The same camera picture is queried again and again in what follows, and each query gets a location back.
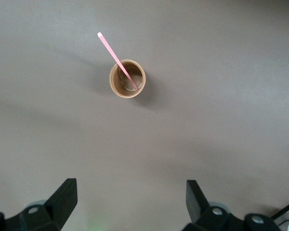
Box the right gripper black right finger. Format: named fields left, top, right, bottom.
left=183, top=180, right=280, bottom=231

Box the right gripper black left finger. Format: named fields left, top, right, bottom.
left=0, top=178, right=78, bottom=231

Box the pink chopstick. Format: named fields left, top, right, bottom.
left=97, top=32, right=139, bottom=91

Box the brown cardboard cup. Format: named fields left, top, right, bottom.
left=109, top=59, right=147, bottom=99

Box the brown table cover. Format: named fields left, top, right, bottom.
left=0, top=0, right=289, bottom=231

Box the black wire cup rack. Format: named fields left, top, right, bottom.
left=271, top=203, right=289, bottom=231

